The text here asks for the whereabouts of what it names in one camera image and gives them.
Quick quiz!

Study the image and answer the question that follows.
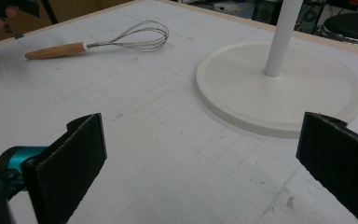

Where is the black speaker box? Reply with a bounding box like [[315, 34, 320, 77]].
[[295, 2, 324, 34], [251, 0, 282, 26]]

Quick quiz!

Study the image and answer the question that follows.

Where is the black metal stand leg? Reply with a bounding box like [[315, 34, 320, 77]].
[[40, 0, 59, 25]]

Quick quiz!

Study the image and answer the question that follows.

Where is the white round-base pole stand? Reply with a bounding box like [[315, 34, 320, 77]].
[[195, 0, 358, 140]]

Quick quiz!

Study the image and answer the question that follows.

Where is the wooden-handled wire whisk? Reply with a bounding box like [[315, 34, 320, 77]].
[[24, 20, 171, 61]]

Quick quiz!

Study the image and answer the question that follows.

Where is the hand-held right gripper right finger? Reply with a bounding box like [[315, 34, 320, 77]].
[[296, 111, 358, 224]]

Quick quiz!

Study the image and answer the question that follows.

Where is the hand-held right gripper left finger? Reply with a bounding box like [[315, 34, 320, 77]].
[[22, 112, 108, 224]]

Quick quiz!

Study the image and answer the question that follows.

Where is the black round stool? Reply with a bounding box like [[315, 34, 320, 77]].
[[321, 12, 358, 49]]

